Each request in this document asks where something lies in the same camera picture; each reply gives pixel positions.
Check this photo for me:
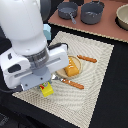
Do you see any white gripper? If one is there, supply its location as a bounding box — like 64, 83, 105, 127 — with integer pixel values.
0, 43, 69, 91

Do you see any beige round plate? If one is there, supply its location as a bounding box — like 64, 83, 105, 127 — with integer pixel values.
57, 55, 82, 79

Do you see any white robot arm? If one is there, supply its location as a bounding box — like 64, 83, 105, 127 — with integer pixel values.
0, 0, 69, 92

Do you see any knife with wooden handle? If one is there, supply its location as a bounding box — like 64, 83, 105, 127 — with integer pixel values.
77, 55, 97, 63

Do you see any beige bowl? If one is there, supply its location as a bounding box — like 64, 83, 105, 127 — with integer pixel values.
116, 4, 128, 30

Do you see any dark grey saucepan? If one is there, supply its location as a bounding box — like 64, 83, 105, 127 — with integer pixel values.
57, 2, 78, 24

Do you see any yellow butter box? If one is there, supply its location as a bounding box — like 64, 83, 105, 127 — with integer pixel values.
40, 84, 54, 97

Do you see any fork with wooden handle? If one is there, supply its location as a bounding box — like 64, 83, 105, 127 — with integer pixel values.
52, 74, 84, 89

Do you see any pink serving board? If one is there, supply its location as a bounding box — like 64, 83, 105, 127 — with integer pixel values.
48, 0, 128, 42

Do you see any dark grey pot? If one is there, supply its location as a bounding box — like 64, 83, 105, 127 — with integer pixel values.
80, 1, 103, 25

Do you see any light blue milk carton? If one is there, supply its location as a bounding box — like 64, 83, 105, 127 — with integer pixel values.
43, 24, 51, 40

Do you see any orange bread loaf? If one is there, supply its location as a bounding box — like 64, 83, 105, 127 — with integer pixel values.
64, 57, 79, 77

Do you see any black cable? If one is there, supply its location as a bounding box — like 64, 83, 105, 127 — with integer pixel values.
0, 85, 23, 94

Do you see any woven beige placemat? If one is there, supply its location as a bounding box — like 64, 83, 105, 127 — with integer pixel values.
13, 31, 114, 128

